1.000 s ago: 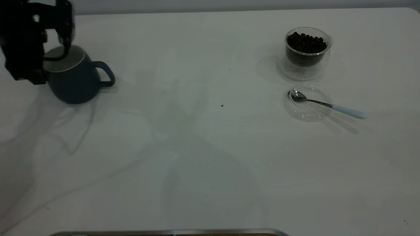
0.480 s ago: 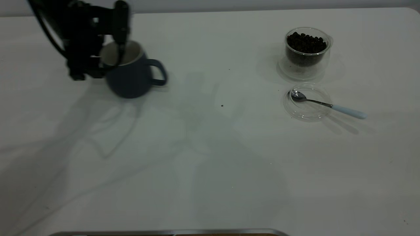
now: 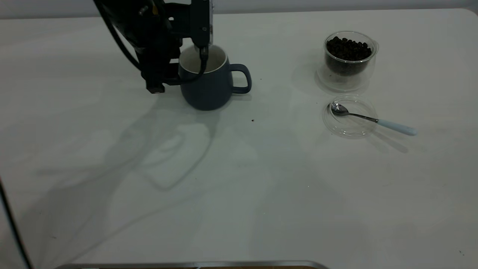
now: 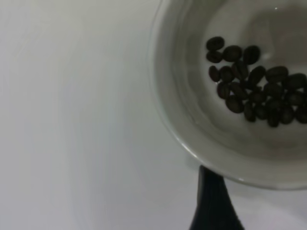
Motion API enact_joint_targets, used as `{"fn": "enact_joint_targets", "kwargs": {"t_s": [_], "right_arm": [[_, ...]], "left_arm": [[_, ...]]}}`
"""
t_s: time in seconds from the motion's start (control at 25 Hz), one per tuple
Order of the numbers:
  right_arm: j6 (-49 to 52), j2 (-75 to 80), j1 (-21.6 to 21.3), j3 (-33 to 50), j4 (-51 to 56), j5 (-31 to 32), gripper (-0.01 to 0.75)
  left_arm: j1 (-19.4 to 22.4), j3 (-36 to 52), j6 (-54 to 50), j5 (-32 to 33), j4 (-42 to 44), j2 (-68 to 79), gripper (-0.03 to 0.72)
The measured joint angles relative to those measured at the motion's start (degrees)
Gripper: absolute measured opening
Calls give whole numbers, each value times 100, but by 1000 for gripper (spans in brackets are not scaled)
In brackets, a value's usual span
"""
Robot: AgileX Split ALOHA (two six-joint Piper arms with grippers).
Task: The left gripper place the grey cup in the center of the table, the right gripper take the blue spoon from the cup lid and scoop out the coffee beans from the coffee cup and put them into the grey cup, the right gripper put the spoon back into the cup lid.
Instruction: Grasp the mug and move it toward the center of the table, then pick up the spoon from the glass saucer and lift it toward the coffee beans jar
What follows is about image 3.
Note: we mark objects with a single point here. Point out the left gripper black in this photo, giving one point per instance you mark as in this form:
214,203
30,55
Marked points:
154,63

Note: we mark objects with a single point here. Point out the dark blue ceramic mug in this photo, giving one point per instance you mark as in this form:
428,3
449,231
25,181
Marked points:
209,89

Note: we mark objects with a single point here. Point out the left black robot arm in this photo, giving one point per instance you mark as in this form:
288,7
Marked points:
149,18

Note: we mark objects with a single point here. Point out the pile of coffee beans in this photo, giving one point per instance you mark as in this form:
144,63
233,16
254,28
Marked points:
349,50

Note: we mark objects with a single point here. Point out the clear glass saucer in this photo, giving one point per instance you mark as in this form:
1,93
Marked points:
351,127

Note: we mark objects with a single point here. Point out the metal edge strip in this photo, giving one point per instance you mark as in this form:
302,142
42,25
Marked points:
186,265

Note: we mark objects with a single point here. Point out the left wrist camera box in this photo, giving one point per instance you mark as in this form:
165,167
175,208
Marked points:
201,22

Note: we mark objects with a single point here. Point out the clear double-wall glass cup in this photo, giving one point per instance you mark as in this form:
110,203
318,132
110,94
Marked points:
347,80

